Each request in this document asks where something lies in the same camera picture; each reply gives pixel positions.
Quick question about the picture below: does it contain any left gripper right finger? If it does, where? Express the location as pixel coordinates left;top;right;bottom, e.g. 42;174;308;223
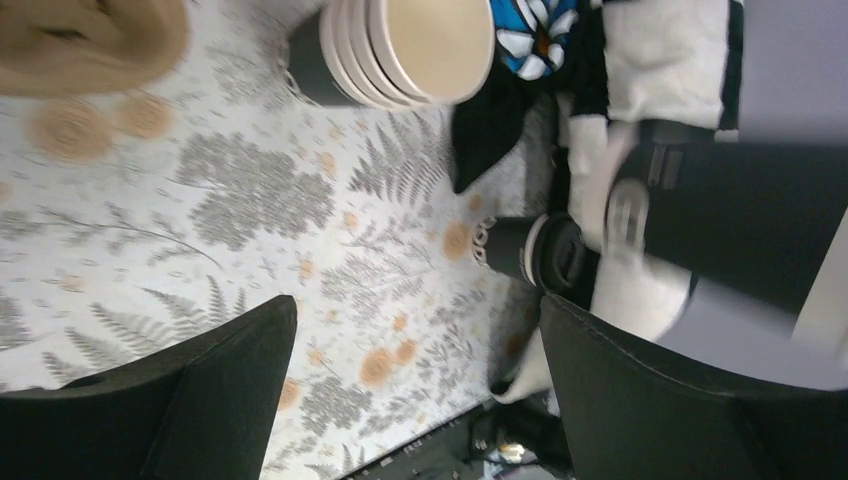
540;295;847;479

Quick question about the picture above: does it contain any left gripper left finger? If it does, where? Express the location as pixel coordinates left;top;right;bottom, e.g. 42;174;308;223
1;295;297;479

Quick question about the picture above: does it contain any black plastic cup lid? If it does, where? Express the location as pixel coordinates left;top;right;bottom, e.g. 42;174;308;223
529;212;588;293

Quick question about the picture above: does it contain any black paper coffee cup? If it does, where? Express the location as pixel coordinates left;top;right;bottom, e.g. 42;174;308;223
471;214;549;286

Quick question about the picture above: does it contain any cardboard cup carrier tray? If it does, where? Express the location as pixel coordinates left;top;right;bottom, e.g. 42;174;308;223
1;0;190;98

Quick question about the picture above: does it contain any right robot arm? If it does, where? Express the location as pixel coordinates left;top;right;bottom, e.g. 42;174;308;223
577;120;847;355

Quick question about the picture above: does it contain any floral patterned table mat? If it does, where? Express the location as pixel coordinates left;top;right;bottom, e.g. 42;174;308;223
1;1;552;479

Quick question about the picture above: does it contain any black white checkered pillow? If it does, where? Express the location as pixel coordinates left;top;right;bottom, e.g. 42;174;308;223
568;0;744;341

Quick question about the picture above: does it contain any black cloth blue print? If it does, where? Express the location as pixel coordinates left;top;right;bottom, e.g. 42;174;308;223
451;0;609;194

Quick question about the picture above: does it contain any stack of paper cups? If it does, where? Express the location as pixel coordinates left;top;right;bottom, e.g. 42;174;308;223
284;1;495;110

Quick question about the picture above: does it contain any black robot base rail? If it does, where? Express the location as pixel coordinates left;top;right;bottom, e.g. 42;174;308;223
344;394;575;480

